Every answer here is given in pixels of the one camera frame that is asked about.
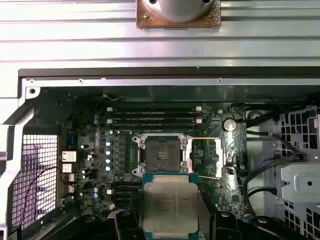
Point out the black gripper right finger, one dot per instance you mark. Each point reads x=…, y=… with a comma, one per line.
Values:
x=235, y=227

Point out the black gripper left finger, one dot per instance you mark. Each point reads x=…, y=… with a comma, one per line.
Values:
x=120, y=227

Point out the silver topped CPU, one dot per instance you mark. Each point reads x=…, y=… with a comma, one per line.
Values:
x=172, y=202

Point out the metal socket cover frame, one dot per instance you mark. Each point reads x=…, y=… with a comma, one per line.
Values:
x=218, y=155

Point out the black RAM slot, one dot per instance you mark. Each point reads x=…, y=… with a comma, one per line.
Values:
x=128, y=198
x=155, y=115
x=128, y=185
x=155, y=127
x=155, y=121
x=128, y=191

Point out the CPU socket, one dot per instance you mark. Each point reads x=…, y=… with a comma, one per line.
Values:
x=162, y=155

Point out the silver blue capacitor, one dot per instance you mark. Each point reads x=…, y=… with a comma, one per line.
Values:
x=108, y=143
x=95, y=121
x=110, y=132
x=95, y=196
x=108, y=160
x=95, y=115
x=108, y=168
x=108, y=152
x=95, y=190

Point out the silver rear port block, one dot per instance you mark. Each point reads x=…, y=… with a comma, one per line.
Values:
x=68, y=168
x=68, y=156
x=68, y=177
x=69, y=188

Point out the green motherboard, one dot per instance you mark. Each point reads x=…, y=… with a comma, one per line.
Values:
x=207, y=155

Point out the metal disk bay cage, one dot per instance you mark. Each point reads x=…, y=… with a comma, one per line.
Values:
x=300, y=180

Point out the blue rear port connector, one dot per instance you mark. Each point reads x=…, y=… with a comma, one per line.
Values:
x=72, y=140

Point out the silver coin battery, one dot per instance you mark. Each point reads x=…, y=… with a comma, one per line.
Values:
x=228, y=124

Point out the black open PC case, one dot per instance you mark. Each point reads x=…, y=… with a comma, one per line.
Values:
x=150, y=81

